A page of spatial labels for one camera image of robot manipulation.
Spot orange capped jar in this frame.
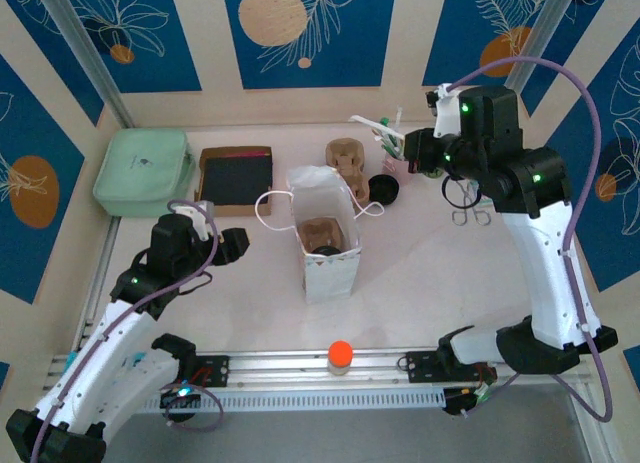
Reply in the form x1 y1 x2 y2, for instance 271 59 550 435
327 339 355 378

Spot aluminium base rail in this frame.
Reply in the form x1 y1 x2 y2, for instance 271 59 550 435
42 342 586 390

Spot left black mount plate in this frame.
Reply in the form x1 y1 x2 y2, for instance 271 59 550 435
194 355 231 388

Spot white cartoon print paper bag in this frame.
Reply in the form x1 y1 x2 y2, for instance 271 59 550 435
254 165 387 306

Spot blue wet wipes pack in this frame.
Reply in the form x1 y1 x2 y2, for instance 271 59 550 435
64 350 147 384

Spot white slotted cable duct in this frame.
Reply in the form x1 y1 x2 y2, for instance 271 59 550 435
144 386 446 414

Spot brown cardboard napkin box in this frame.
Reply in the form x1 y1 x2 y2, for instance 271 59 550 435
192 145 275 218

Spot black controller box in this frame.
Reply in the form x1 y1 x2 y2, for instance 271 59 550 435
159 385 202 424
442 386 494 417

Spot purple cable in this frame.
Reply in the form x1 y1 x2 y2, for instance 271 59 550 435
29 198 225 463
447 56 614 424

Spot metal wire tongs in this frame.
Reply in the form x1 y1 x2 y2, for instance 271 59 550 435
451 180 494 228

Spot brown pulp cup carrier stack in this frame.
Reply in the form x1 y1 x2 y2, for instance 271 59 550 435
325 138 372 204

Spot mint green zip case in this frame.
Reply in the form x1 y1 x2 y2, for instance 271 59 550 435
93 130 197 219

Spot right black mount plate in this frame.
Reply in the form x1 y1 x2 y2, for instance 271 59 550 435
399 350 497 384

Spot aluminium frame post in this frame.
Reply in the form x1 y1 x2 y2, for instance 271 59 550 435
37 0 135 129
504 0 584 92

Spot black mount plate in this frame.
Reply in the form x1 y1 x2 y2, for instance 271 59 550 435
399 350 497 384
194 355 231 388

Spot black cup lid stack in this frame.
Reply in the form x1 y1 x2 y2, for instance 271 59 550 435
368 175 401 205

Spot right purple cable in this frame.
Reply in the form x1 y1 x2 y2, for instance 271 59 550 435
447 56 614 424

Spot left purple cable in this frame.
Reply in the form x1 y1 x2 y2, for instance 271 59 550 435
29 198 225 463

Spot black paper napkin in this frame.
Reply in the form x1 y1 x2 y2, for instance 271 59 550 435
199 155 274 207

